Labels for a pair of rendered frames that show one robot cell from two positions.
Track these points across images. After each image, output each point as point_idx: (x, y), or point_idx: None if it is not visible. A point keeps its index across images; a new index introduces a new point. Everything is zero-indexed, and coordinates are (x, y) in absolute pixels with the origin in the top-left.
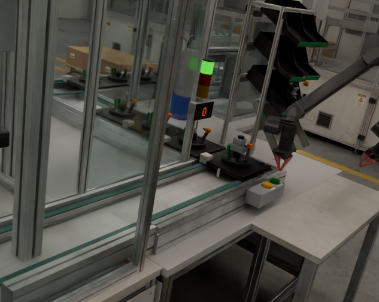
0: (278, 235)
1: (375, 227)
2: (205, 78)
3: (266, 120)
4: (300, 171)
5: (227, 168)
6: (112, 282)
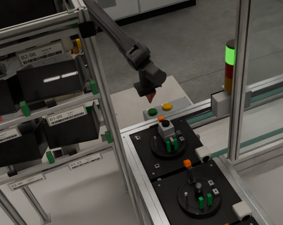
0: (183, 93)
1: None
2: None
3: (163, 71)
4: (48, 183)
5: (189, 132)
6: None
